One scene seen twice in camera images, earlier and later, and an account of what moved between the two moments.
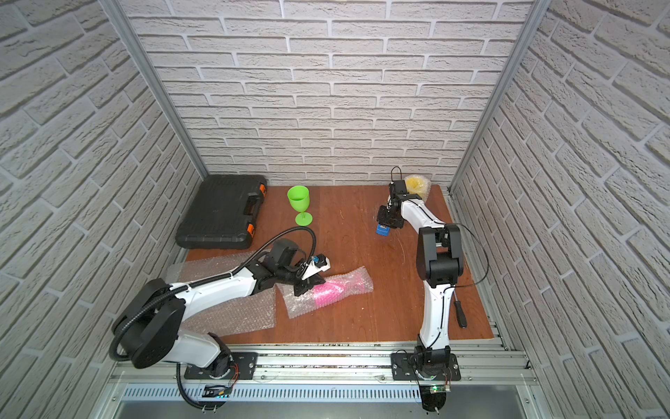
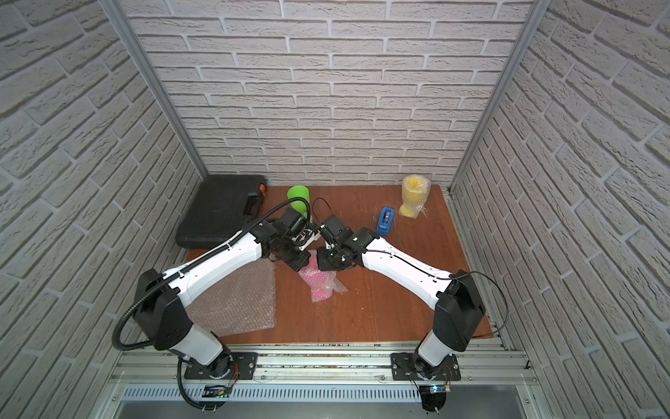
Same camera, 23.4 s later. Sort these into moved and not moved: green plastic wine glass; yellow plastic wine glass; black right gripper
Moved: black right gripper
Not moved: green plastic wine glass; yellow plastic wine glass
